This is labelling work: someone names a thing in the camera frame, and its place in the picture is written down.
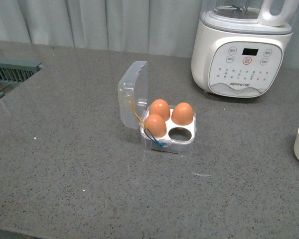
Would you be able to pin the clear plastic egg box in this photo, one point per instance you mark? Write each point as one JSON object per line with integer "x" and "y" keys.
{"x": 178, "y": 138}

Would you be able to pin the brown egg front left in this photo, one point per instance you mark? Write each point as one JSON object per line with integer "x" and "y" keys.
{"x": 156, "y": 124}

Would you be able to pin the brown egg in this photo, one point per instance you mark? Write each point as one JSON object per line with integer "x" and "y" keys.
{"x": 160, "y": 107}
{"x": 182, "y": 114}
{"x": 156, "y": 124}

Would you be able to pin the brown egg back left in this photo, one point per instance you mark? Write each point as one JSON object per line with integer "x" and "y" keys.
{"x": 160, "y": 107}

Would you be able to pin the brown egg back right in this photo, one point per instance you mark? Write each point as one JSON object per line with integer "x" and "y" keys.
{"x": 182, "y": 114}

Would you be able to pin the yellow blue rubber band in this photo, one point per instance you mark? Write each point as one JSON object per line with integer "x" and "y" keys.
{"x": 142, "y": 124}

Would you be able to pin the grey curtain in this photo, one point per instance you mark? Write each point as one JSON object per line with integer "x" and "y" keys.
{"x": 161, "y": 27}

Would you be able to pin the white Joyoung blender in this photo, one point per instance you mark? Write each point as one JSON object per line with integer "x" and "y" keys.
{"x": 240, "y": 45}

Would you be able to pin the green sink drain rack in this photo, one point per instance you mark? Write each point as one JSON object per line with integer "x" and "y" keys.
{"x": 13, "y": 72}

